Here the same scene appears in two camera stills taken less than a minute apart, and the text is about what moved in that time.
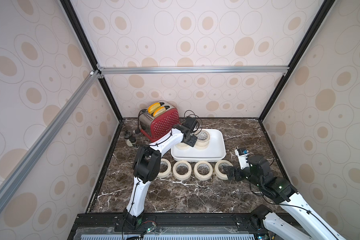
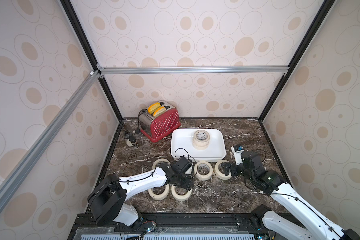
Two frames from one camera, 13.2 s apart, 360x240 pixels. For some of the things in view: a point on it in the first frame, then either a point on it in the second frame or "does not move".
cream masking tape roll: [203, 139] does not move
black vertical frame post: [325, 8] does not move
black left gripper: [192, 141] → [189, 183]
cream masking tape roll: [182, 146] → [159, 197]
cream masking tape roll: [219, 175] does not move
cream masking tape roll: [205, 177] does not move
